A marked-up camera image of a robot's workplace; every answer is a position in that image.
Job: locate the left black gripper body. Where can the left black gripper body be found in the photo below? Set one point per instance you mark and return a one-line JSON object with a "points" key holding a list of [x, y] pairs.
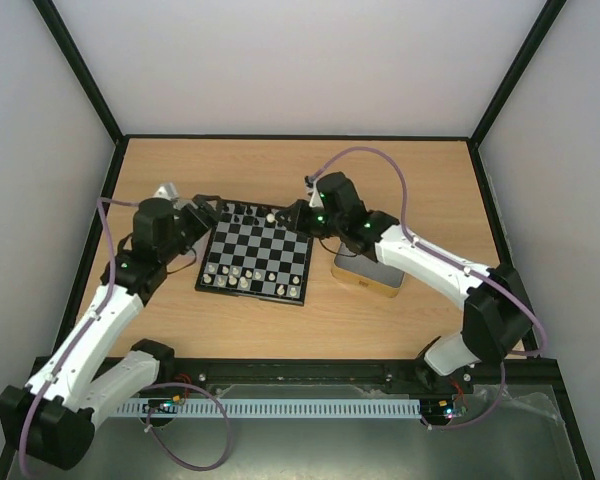
{"points": [[194, 233]]}

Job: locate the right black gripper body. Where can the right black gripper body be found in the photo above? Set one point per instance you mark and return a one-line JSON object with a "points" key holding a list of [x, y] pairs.
{"points": [[300, 218]]}

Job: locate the gold metal tin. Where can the gold metal tin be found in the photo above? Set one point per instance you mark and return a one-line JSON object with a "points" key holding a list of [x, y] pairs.
{"points": [[358, 270]]}

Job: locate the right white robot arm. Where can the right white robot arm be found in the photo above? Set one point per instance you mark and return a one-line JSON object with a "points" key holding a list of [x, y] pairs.
{"points": [[494, 303]]}

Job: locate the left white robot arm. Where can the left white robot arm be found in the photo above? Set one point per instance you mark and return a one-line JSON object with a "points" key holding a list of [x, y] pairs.
{"points": [[55, 415]]}

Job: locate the black and grey chessboard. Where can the black and grey chessboard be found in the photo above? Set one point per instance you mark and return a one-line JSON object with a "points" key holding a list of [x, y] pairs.
{"points": [[266, 248]]}

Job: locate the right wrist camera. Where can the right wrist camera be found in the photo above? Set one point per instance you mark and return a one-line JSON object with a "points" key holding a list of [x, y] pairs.
{"points": [[315, 200]]}

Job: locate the light blue cable duct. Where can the light blue cable duct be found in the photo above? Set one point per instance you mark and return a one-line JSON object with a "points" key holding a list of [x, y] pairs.
{"points": [[275, 409]]}

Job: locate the metal base plate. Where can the metal base plate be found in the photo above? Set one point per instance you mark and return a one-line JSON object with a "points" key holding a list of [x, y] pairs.
{"points": [[517, 434]]}

